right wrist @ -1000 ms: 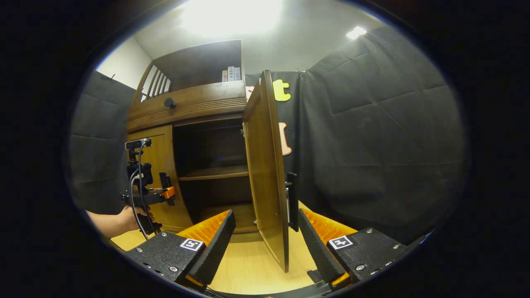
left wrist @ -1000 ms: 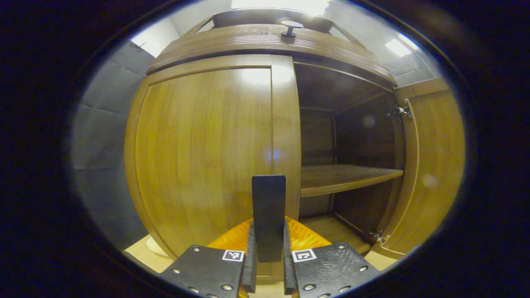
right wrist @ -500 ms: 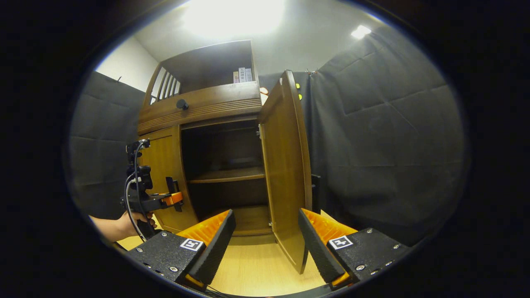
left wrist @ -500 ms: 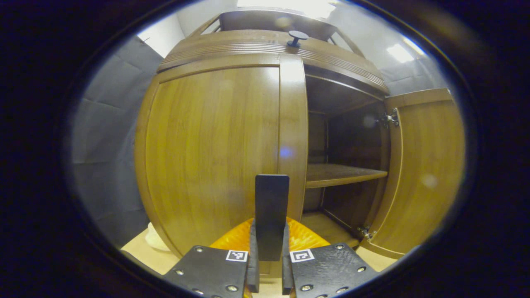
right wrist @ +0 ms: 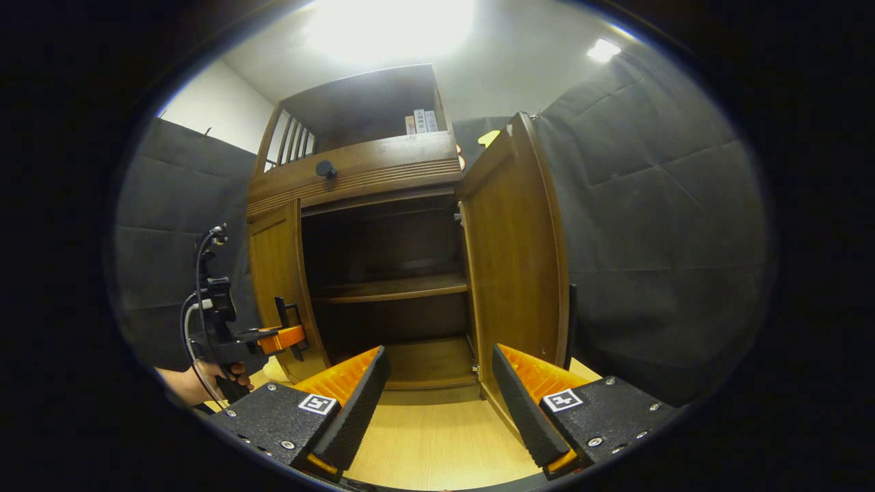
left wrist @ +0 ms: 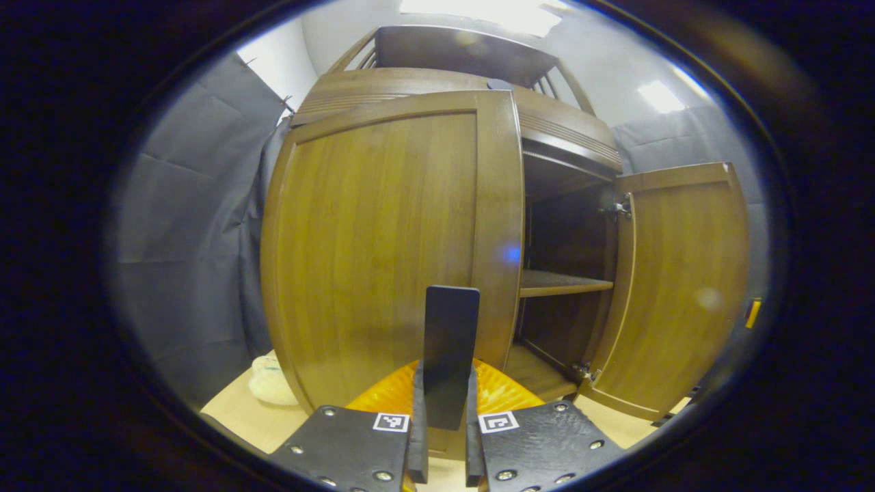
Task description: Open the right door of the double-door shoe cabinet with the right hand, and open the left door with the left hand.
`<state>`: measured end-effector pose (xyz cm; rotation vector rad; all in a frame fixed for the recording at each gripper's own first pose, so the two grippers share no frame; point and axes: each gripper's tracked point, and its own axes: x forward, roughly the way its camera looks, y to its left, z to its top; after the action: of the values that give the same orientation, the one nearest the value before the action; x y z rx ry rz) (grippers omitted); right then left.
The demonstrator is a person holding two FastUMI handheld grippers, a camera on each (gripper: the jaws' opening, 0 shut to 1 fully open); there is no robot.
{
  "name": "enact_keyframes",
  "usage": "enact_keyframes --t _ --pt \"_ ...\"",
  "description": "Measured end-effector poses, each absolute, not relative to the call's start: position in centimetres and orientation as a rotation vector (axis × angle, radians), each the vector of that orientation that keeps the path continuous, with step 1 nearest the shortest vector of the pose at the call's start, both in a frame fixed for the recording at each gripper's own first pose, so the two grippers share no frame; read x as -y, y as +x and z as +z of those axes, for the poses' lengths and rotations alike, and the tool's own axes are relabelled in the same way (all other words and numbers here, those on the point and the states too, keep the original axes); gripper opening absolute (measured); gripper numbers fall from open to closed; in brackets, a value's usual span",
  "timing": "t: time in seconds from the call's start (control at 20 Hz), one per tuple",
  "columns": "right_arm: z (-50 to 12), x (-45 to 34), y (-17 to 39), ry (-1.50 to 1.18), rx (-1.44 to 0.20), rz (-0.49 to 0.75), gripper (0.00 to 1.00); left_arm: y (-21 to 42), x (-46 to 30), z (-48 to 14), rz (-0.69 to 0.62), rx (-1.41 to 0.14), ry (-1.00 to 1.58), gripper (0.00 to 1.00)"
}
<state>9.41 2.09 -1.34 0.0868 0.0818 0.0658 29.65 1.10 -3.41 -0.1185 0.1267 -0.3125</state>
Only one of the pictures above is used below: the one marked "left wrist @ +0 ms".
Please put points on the wooden cabinet door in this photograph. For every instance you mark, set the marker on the wooden cabinet door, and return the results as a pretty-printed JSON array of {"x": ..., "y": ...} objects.
[
  {"x": 376, "y": 253},
  {"x": 683, "y": 287}
]

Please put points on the wooden inner cabinet shelf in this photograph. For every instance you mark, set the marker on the wooden inner cabinet shelf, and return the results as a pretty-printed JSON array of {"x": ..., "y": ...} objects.
[{"x": 560, "y": 281}]

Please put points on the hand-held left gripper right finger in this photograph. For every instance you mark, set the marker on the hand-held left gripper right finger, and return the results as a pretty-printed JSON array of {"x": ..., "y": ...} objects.
[{"x": 547, "y": 444}]

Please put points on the wooden cabinet drawer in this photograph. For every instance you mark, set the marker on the wooden cabinet drawer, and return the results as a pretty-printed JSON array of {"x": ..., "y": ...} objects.
[{"x": 560, "y": 130}]

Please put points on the cream soft object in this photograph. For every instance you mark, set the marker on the cream soft object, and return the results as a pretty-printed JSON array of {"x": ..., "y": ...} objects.
[{"x": 270, "y": 386}]

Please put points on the round black drawer knob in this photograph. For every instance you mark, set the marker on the round black drawer knob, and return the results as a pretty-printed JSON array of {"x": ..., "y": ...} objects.
[{"x": 499, "y": 84}]

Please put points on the large rectangular ceiling light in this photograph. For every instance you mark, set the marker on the large rectangular ceiling light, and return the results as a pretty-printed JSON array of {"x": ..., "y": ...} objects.
[{"x": 492, "y": 10}]

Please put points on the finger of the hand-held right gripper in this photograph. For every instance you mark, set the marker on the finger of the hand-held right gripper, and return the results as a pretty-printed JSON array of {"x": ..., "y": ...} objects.
[{"x": 752, "y": 314}]

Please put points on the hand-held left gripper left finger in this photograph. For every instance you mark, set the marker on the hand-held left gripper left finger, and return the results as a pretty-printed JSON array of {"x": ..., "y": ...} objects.
[{"x": 348, "y": 444}]

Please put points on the small ceiling light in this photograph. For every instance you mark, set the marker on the small ceiling light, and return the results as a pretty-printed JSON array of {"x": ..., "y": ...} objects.
[{"x": 660, "y": 96}]

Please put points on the brown wooden shoe cabinet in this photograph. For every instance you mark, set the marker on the brown wooden shoe cabinet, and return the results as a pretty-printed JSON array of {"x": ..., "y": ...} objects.
[{"x": 547, "y": 130}]

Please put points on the metal door hinge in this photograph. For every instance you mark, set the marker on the metal door hinge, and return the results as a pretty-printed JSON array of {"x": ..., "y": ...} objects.
[
  {"x": 621, "y": 207},
  {"x": 586, "y": 372}
]

